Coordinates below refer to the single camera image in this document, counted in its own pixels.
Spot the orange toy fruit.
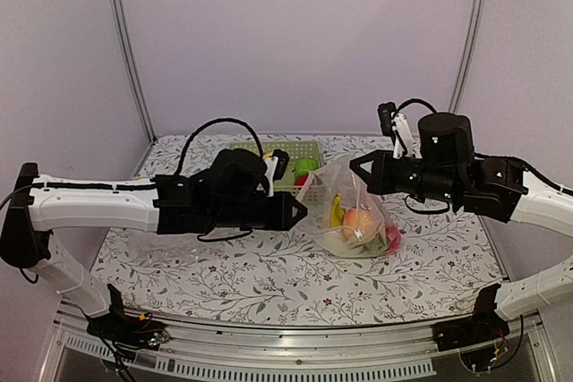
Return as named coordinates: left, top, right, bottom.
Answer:
left=343, top=208, right=374, bottom=233

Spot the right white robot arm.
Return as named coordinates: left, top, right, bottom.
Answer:
left=349, top=112, right=572, bottom=352

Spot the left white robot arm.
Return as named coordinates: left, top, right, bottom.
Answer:
left=1, top=149, right=308, bottom=351

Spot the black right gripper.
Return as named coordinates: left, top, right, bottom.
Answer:
left=350, top=149, right=459, bottom=205

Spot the green toy pepper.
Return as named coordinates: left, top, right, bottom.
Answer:
left=294, top=157, right=320, bottom=179

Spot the clear plastic bag with label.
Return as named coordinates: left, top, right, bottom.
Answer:
left=107, top=229, right=234, bottom=267

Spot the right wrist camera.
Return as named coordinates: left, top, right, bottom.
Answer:
left=377, top=102, right=415, bottom=159

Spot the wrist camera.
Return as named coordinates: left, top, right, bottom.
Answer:
left=263, top=149, right=290, bottom=197
left=377, top=102, right=415, bottom=159

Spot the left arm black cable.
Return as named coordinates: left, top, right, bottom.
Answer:
left=172, top=117, right=265, bottom=177

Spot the aluminium frame post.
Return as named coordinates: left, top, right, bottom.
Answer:
left=448, top=0, right=486, bottom=114
left=100, top=0, right=157, bottom=144

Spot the pink zip top bag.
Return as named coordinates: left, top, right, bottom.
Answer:
left=296, top=155, right=401, bottom=259

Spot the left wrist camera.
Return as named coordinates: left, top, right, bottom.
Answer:
left=263, top=149, right=290, bottom=197

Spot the floral table mat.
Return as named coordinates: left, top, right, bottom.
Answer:
left=87, top=132, right=509, bottom=327

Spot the left aluminium frame post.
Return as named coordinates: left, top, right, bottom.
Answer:
left=100, top=0, right=157, bottom=144

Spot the aluminium front rail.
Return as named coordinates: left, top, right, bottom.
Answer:
left=38, top=303, right=563, bottom=381

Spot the right aluminium frame post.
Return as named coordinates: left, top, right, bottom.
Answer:
left=448, top=0, right=486, bottom=114

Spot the yellow toy banana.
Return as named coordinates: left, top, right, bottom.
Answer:
left=329, top=193, right=346, bottom=228

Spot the dark red toy fruit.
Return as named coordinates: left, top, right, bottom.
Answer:
left=295, top=174, right=309, bottom=186

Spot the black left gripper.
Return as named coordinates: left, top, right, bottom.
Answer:
left=210, top=191, right=308, bottom=231

